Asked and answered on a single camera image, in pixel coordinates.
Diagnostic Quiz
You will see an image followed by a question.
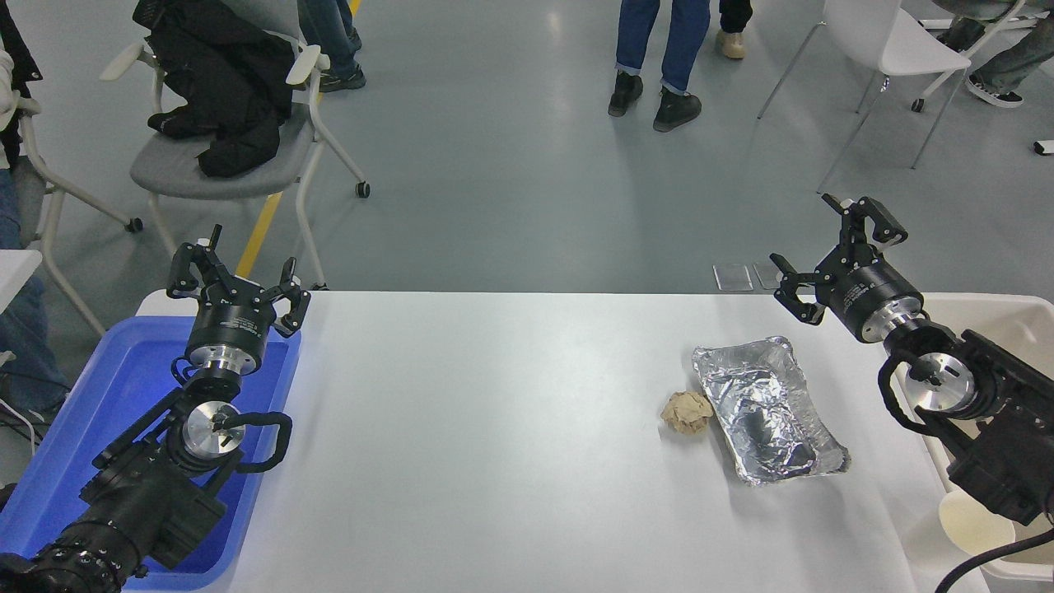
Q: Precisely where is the white cable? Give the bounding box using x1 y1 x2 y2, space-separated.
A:
0 399 40 454

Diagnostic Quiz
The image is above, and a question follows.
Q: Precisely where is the white chair frame with caster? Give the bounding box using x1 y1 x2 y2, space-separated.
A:
910 0 1040 113

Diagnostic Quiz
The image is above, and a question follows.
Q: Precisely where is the person in dark shoes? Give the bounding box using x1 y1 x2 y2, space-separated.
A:
296 0 367 93

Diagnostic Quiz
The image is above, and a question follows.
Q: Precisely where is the small white table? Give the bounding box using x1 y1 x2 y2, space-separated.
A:
0 250 44 314

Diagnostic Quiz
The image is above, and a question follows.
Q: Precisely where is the blue plastic tray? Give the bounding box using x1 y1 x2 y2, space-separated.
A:
0 315 302 591

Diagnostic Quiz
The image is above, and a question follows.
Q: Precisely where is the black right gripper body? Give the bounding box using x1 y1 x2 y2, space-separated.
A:
815 247 923 343

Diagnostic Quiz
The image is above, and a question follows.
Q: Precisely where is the large pale bin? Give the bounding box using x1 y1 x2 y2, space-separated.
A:
906 294 1054 581

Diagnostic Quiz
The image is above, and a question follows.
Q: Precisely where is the black clothing pile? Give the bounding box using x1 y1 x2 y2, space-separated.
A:
132 0 296 178

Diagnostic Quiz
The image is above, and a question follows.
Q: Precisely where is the white frame wheeled chair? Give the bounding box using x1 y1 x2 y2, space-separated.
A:
16 95 143 339

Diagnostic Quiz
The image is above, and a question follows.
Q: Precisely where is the white paper cup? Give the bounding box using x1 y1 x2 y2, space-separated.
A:
902 490 1016 569

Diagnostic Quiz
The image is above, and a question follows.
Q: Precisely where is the grey seat white frame chair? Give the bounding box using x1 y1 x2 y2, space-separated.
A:
99 0 371 291

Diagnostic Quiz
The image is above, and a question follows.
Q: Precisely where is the person in striped sneakers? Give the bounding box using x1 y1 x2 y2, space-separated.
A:
935 0 1054 109

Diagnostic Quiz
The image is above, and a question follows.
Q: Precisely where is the person in tan shoes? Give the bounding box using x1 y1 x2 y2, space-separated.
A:
716 0 754 60

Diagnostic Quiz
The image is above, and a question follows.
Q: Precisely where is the person in blue jeans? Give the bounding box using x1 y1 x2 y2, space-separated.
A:
608 0 711 133

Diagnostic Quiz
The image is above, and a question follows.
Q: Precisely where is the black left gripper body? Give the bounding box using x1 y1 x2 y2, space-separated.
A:
191 278 286 357

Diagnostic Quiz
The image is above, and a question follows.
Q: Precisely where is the silver foil tray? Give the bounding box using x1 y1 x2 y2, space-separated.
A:
692 335 851 487

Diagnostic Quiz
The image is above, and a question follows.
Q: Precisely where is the crumpled tan paper ball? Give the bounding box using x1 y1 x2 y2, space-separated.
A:
660 390 715 436

